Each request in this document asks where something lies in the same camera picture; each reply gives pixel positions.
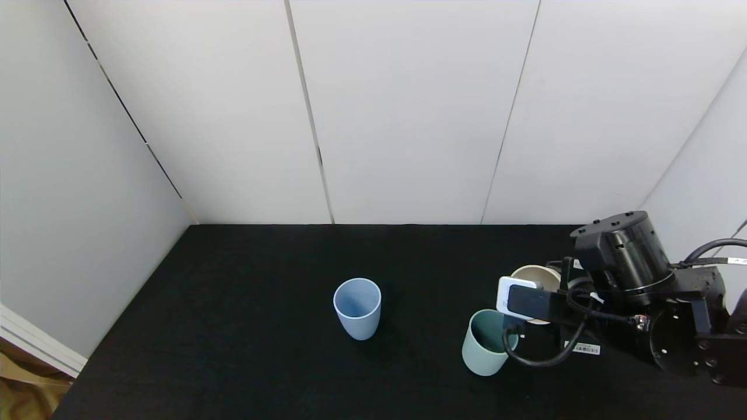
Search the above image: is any beige plastic cup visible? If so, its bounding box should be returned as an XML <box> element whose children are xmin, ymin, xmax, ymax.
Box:
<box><xmin>510</xmin><ymin>265</ymin><xmax>562</xmax><ymax>326</ymax></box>

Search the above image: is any white panel frame strip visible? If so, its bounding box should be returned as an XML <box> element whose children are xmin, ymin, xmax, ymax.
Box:
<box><xmin>0</xmin><ymin>303</ymin><xmax>88</xmax><ymax>379</ymax></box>

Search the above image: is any black camera cable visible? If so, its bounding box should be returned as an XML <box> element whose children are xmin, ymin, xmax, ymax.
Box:
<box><xmin>502</xmin><ymin>318</ymin><xmax>588</xmax><ymax>369</ymax></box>

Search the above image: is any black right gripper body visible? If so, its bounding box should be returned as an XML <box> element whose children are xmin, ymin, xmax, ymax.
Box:
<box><xmin>548</xmin><ymin>314</ymin><xmax>637</xmax><ymax>359</ymax></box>

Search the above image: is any teal green plastic cup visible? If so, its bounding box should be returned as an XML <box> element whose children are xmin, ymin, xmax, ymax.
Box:
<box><xmin>462</xmin><ymin>309</ymin><xmax>519</xmax><ymax>377</ymax></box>

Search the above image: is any black table cloth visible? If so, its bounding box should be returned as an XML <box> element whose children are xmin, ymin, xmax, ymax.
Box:
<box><xmin>53</xmin><ymin>225</ymin><xmax>747</xmax><ymax>420</ymax></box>

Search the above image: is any light blue plastic cup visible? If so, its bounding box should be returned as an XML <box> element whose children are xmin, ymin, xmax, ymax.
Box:
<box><xmin>333</xmin><ymin>278</ymin><xmax>382</xmax><ymax>341</ymax></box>

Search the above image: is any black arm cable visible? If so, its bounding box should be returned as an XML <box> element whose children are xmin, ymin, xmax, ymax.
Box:
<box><xmin>671</xmin><ymin>237</ymin><xmax>747</xmax><ymax>270</ymax></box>

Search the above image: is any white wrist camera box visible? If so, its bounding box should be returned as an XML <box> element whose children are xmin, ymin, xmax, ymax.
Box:
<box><xmin>496</xmin><ymin>276</ymin><xmax>560</xmax><ymax>323</ymax></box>

